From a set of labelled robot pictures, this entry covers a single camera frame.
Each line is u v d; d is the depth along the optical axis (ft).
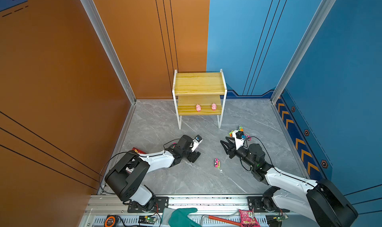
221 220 2.28
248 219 2.24
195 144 2.61
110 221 2.20
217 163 2.78
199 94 2.61
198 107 3.00
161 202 2.44
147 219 2.32
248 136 3.17
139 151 2.92
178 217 2.24
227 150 2.43
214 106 3.01
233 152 2.37
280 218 2.28
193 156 2.60
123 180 1.46
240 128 3.29
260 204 2.42
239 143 2.31
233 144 2.36
